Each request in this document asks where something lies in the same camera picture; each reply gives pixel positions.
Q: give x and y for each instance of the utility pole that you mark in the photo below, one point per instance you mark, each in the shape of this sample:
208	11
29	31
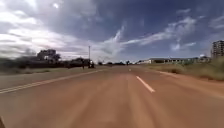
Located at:
89	55

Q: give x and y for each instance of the double white edge line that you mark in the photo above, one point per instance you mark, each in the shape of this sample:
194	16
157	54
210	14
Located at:
40	82

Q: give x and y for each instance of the long low building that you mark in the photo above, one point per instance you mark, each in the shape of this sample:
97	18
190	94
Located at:
170	60

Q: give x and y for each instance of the row of dark trees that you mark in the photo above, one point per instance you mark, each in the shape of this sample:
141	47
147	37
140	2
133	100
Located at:
40	61

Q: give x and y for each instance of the white dashed lane line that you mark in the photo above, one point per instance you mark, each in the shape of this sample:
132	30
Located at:
145	84

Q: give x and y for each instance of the dry grass strip with bushes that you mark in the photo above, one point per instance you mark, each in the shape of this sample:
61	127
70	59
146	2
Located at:
200	70

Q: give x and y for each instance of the dry grass verge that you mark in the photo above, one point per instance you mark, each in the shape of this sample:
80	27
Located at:
30	70

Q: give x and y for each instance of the tall multistorey building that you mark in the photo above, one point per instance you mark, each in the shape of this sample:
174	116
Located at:
218	49

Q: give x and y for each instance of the reddish brown asphalt road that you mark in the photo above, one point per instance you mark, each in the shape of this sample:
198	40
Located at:
110	100

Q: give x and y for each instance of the dark vehicle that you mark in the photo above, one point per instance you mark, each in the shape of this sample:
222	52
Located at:
91	64

